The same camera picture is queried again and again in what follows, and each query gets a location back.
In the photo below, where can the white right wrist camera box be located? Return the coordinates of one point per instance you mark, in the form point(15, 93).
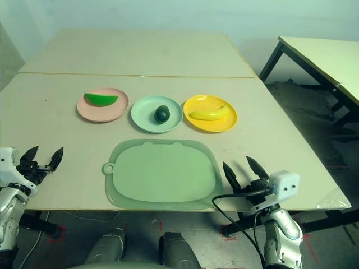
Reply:
point(286, 185)

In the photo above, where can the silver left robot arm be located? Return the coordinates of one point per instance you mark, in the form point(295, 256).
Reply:
point(8, 201)

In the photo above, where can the yellow plastic plate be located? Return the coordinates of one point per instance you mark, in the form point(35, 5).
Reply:
point(210, 126)

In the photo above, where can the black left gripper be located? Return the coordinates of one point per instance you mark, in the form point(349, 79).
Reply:
point(32, 171)

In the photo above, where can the yellow toy banana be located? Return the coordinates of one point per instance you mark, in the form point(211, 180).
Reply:
point(207, 115)

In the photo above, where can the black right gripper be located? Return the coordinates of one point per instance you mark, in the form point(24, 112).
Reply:
point(259, 196)

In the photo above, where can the grey robot left leg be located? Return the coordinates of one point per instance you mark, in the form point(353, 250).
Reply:
point(106, 246)

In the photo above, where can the pink plastic plate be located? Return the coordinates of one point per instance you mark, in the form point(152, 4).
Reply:
point(101, 115)

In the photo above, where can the toy watermelon slice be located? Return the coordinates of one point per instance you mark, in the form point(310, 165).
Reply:
point(101, 100)

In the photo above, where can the black table foot bar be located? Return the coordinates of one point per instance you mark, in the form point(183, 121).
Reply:
point(39, 224)
point(322, 220)

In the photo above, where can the dark green toy avocado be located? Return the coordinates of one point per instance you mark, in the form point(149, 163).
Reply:
point(162, 115)

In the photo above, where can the side table with black legs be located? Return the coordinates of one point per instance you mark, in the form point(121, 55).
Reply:
point(322, 53)

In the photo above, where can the mint green plastic plate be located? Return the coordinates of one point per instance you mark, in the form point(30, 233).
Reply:
point(143, 117)

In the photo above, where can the clear plastic bag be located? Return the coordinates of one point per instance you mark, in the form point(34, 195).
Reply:
point(333, 199)

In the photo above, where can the grey robot leg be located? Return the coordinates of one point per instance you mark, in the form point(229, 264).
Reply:
point(176, 249)
point(106, 246)

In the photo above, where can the green cutting board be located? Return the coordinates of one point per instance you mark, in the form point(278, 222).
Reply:
point(162, 173)

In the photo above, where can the grey robot right leg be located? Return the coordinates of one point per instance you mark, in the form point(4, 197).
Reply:
point(176, 249)

